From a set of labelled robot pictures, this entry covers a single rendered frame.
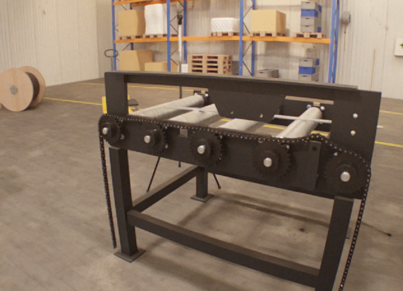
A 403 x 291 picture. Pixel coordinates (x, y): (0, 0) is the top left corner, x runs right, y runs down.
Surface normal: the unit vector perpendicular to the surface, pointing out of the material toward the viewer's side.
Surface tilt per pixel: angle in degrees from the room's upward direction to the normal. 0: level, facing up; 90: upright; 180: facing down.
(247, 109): 90
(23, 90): 90
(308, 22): 90
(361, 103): 90
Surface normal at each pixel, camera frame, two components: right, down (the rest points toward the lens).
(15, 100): -0.03, 0.29
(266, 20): -0.51, 0.26
